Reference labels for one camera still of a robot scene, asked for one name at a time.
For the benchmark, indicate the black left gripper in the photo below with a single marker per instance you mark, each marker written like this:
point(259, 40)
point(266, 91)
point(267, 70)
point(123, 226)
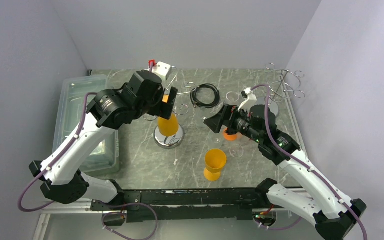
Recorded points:
point(167, 107)

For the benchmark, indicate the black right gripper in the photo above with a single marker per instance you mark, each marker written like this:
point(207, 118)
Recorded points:
point(216, 121)

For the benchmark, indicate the clear wine glass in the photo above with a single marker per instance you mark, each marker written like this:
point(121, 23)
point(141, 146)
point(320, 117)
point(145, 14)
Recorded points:
point(215, 141)
point(236, 151)

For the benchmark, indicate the yellow wine glass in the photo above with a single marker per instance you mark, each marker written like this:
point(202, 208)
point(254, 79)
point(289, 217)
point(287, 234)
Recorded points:
point(168, 127)

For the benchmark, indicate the orange wine glass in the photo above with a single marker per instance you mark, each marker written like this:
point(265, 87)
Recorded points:
point(231, 137)

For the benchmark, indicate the yellow-orange wine glass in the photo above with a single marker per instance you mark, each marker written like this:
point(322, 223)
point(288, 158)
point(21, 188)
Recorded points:
point(215, 160)

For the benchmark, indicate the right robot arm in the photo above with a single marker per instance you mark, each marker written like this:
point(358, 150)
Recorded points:
point(332, 212)

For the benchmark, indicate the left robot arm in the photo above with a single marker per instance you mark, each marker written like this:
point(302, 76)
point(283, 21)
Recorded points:
point(110, 109)

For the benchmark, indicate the clear tumbler glass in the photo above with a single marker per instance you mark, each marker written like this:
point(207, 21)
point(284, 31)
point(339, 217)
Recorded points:
point(233, 98)

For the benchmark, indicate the chrome wine glass rack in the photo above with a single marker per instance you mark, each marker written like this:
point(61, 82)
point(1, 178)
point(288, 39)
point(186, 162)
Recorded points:
point(172, 141)

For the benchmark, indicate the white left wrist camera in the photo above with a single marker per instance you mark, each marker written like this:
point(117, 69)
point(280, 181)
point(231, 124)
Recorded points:
point(161, 69)

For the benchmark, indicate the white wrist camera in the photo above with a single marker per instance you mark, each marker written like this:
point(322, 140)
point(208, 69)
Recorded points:
point(249, 99)
point(161, 69)

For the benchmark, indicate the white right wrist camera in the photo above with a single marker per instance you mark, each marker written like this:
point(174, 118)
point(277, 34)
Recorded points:
point(249, 99)

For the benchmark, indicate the aluminium frame rails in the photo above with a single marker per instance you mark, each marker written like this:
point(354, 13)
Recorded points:
point(327, 208)

